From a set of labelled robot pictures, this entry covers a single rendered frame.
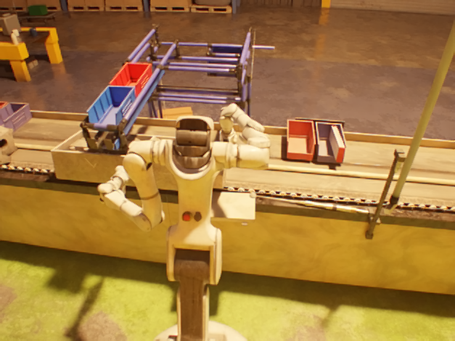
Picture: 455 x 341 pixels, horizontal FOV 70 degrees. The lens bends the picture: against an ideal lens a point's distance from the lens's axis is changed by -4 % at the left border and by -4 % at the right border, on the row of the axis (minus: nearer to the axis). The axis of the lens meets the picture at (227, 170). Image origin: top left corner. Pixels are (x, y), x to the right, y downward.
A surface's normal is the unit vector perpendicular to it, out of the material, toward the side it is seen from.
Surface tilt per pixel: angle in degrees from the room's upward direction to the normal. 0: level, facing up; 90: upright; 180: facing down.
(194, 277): 68
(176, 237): 56
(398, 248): 90
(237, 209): 0
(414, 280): 91
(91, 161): 80
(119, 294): 0
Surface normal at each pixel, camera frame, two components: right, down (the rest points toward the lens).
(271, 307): 0.00, -0.80
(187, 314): -0.09, 0.26
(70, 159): -0.14, 0.45
